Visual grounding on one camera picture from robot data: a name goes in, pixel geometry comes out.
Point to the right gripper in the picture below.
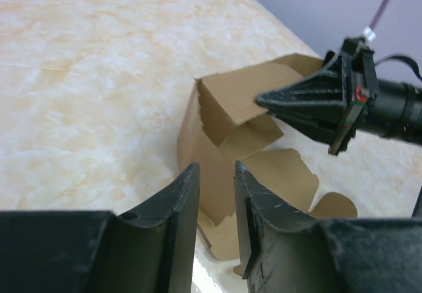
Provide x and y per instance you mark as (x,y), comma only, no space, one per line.
(338,91)

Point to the brown cardboard box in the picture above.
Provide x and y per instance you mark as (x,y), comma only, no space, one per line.
(223,124)

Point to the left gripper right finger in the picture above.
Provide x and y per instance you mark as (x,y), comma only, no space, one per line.
(281,248)

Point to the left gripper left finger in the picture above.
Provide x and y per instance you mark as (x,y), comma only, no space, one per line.
(151,247)

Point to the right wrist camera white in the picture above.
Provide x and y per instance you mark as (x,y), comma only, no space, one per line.
(369,34)

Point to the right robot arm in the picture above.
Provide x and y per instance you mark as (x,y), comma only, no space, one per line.
(394,112)

